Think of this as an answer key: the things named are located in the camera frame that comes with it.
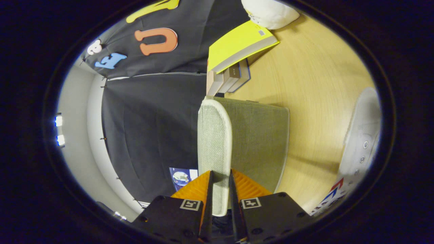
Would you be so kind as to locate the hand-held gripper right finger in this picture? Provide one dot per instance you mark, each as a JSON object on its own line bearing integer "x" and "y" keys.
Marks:
{"x": 268, "y": 217}

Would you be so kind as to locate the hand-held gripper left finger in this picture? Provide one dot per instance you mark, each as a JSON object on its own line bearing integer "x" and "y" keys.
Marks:
{"x": 176, "y": 220}

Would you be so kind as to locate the grey-green fabric storage box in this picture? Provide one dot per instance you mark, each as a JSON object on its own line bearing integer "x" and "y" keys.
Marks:
{"x": 257, "y": 142}

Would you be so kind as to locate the white plush toy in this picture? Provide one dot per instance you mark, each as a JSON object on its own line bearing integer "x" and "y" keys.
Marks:
{"x": 271, "y": 12}

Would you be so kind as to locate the black backdrop cloth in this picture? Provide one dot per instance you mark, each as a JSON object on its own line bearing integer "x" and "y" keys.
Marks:
{"x": 149, "y": 128}

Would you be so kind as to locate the yellow cover book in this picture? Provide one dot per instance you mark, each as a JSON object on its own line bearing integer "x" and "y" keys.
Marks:
{"x": 237, "y": 42}

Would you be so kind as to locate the blue lit screen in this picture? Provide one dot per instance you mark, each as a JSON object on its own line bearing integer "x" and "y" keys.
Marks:
{"x": 181, "y": 178}

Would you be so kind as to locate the white shoe striped sides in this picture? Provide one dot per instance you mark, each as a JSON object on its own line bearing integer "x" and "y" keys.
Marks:
{"x": 361, "y": 142}

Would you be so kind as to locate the brown cover book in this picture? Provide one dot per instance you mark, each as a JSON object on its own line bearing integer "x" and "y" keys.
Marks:
{"x": 230, "y": 76}

